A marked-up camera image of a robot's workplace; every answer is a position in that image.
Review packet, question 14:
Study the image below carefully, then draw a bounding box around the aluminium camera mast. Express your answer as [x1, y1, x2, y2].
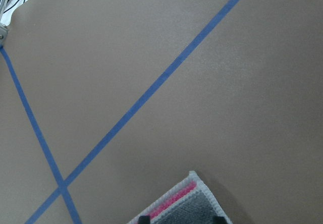
[0, 0, 13, 47]

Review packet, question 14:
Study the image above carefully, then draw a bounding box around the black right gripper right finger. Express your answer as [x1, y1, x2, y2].
[212, 216, 226, 224]

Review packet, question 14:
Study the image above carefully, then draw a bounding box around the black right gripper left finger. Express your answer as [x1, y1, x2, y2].
[138, 215, 151, 224]

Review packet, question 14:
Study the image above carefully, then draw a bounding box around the pink towel with grey hem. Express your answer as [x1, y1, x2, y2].
[129, 171, 232, 223]

